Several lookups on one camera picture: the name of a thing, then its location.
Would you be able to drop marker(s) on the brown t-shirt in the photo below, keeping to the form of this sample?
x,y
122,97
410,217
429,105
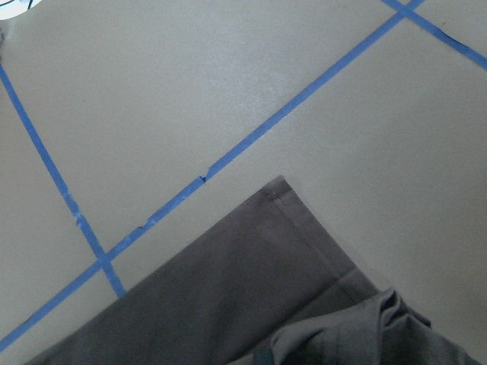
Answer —
x,y
267,276

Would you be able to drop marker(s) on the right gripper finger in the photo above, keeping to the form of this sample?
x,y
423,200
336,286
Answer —
x,y
262,357

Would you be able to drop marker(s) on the brown paper table cover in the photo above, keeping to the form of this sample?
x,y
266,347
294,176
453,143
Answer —
x,y
128,128

